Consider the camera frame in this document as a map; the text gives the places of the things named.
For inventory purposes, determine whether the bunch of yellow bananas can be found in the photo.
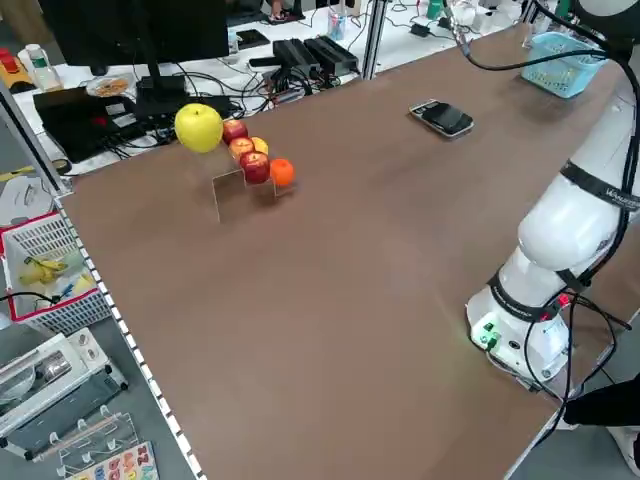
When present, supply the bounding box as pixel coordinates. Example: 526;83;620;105
18;255;70;287

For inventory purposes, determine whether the thin black cable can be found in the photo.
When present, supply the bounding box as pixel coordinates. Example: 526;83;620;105
0;291;62;307

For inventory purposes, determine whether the aluminium table edge rail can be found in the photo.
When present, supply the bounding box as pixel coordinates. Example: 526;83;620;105
53;196;208;480

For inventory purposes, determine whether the colourful number puzzle board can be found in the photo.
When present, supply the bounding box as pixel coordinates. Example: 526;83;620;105
61;441;162;480

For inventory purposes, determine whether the white basket with red rim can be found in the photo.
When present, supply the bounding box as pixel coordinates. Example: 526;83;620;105
0;211;115;337

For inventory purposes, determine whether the blue plastic slotted basket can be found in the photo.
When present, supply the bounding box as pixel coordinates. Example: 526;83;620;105
519;32;609;99

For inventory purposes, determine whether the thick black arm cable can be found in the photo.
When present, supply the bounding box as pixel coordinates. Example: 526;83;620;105
451;13;640;291

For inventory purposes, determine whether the black monitor stand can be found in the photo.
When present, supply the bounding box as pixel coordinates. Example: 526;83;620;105
130;0;187;117

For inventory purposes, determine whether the plate of snacks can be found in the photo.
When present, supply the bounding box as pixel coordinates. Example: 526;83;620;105
85;75;133;98

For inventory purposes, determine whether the white metal appliance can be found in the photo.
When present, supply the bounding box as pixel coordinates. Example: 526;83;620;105
0;331;128;452

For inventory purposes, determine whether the orange fruit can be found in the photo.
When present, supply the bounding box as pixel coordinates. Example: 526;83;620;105
269;158;297;188

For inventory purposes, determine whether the clear acrylic hook rack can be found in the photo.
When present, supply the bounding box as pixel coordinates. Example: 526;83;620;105
38;409;140;477

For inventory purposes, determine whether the black power brick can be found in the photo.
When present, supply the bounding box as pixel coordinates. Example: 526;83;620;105
303;35;361;76
272;38;322;77

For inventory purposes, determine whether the person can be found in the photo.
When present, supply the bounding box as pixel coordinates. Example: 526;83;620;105
563;378;640;474

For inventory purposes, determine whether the black phone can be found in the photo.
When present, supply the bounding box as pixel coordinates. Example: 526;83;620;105
235;28;272;51

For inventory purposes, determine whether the clear acrylic step stand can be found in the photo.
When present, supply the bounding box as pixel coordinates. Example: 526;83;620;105
211;144;297;223

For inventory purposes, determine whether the aluminium frame post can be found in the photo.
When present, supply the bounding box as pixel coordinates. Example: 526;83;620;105
0;78;72;197
361;0;390;81

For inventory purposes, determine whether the flat black box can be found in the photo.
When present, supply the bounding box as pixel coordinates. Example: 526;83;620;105
32;86;139;165

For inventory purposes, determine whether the black cable at arm foot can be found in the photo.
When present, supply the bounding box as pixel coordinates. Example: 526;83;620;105
513;299;620;474
569;293;632;332

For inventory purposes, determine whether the black computer monitor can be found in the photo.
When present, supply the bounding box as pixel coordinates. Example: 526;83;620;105
38;0;230;67

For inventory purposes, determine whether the large yellow-green apple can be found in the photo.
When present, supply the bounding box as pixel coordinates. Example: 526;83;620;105
174;103;225;154

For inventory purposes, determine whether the red apple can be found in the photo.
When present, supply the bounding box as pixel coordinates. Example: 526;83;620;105
221;119;249;146
228;136;256;162
239;151;272;186

